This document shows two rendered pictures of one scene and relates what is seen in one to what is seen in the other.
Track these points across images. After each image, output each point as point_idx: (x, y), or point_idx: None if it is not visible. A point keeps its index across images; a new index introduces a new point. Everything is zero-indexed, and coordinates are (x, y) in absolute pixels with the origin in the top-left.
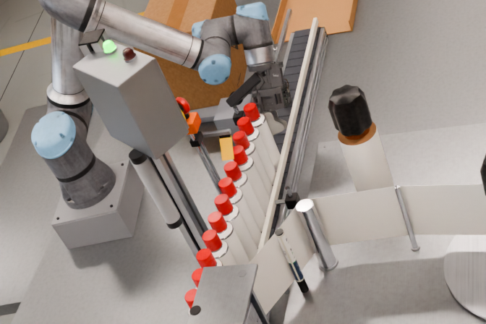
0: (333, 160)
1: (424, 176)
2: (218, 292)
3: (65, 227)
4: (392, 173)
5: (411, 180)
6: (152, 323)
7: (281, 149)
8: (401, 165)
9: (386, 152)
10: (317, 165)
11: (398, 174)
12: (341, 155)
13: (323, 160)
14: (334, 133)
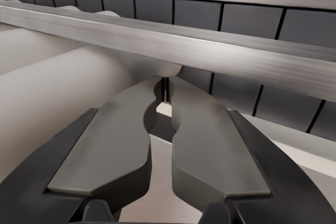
0: (160, 165)
1: (127, 220)
2: None
3: None
4: (131, 205)
5: (121, 210)
6: None
7: (231, 77)
8: (141, 216)
9: (165, 221)
10: (153, 142)
11: (129, 207)
12: (170, 180)
13: (164, 154)
14: (315, 180)
